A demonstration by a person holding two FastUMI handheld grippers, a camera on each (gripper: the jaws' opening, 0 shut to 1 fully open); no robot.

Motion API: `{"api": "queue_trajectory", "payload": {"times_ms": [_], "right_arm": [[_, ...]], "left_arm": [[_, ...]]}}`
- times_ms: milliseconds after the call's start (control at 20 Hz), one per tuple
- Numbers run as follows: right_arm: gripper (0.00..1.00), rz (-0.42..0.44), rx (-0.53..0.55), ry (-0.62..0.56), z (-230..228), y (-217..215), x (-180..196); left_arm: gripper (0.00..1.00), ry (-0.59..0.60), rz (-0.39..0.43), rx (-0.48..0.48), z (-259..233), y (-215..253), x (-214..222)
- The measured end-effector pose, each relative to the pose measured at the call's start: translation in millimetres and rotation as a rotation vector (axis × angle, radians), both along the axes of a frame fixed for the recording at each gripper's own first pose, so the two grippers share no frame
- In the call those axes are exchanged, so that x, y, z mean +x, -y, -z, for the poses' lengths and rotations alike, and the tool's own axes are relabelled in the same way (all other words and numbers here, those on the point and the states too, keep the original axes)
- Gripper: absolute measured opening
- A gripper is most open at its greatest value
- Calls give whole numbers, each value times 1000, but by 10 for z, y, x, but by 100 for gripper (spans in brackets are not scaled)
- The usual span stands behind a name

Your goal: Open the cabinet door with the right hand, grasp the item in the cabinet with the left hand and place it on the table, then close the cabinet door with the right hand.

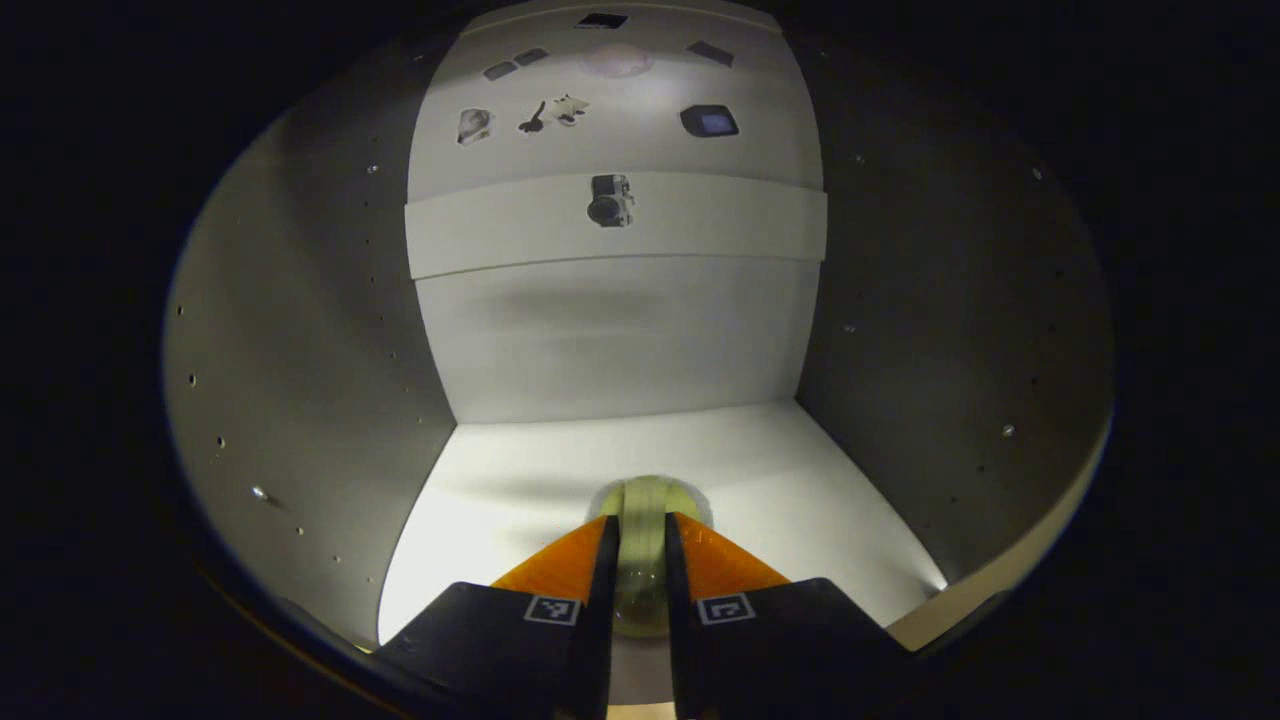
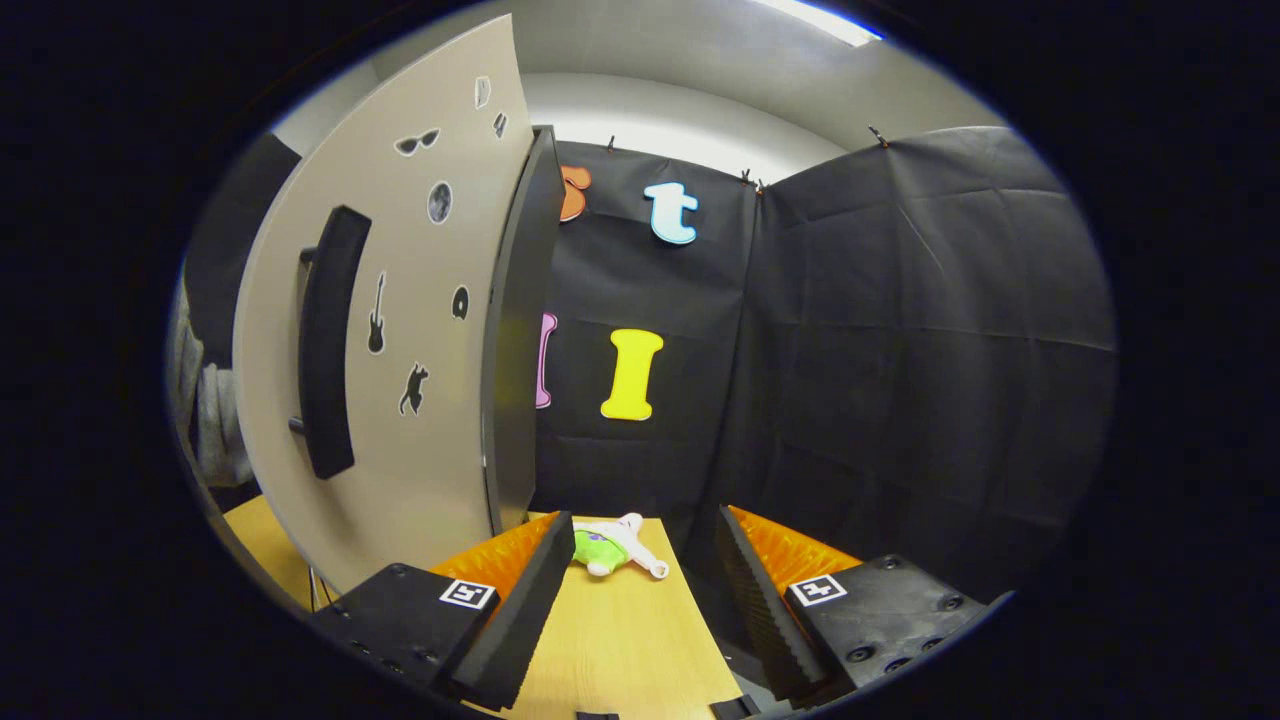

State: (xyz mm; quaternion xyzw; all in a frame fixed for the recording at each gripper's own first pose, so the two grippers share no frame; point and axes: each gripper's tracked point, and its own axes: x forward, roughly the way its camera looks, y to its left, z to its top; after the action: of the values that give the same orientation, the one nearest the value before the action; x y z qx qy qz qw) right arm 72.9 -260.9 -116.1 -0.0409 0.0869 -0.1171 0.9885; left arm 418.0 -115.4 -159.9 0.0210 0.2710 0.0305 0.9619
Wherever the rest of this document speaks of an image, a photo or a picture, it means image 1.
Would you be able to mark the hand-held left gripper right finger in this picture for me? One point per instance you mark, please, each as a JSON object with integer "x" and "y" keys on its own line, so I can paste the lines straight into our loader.
{"x": 680, "y": 640}

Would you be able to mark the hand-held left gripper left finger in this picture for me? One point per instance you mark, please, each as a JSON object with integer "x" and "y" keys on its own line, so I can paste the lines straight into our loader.
{"x": 600, "y": 640}

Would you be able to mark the grey cabinet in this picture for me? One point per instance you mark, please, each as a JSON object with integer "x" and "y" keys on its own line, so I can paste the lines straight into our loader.
{"x": 620, "y": 340}

